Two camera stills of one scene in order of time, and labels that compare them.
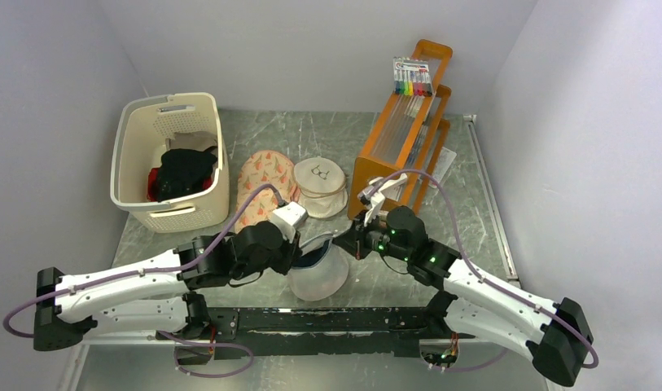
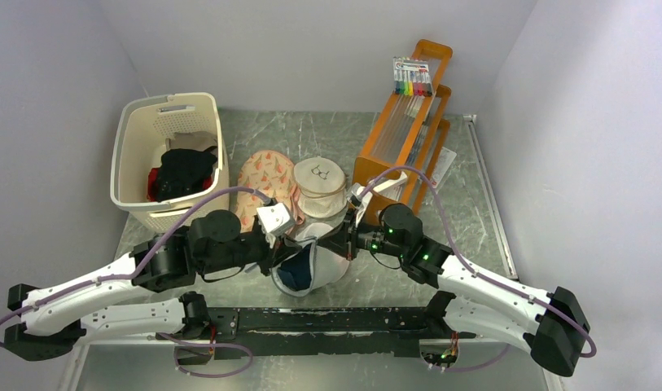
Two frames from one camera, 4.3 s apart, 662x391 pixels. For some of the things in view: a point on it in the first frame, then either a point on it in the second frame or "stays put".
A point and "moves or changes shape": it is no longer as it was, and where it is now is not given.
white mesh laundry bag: [323, 279] moves or changes shape
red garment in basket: [152, 190] stays put
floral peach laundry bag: [259, 168] stays put
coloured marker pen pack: [411, 76] stays put
